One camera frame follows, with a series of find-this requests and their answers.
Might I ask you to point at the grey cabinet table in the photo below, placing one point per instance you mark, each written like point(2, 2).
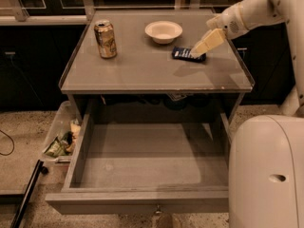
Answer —
point(144, 67)

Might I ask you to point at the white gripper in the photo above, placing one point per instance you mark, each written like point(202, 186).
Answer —
point(230, 20)

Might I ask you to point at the blue rxbar blueberry wrapper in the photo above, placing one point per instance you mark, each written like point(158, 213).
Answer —
point(183, 53)

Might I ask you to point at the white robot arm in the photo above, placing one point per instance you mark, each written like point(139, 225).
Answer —
point(266, 163)

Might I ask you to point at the gold beverage can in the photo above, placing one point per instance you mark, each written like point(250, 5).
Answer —
point(105, 37)

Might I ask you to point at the white window frame rail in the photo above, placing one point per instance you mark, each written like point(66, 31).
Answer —
point(47, 12)

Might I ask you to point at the black metal bar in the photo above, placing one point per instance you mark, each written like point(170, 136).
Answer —
point(21, 210)

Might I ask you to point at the yellow snack bag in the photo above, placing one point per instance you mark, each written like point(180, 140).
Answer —
point(72, 135)

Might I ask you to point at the clear plastic bin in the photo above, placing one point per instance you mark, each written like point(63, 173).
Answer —
point(59, 129)

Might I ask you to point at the green snack bag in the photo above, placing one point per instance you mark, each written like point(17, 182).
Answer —
point(57, 148)

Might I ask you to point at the metal drawer handle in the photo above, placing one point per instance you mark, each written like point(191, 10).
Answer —
point(158, 211)

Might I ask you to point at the grey open top drawer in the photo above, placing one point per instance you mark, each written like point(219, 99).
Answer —
point(129, 158)

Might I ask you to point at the white bowl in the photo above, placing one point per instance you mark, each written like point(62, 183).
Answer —
point(163, 32)

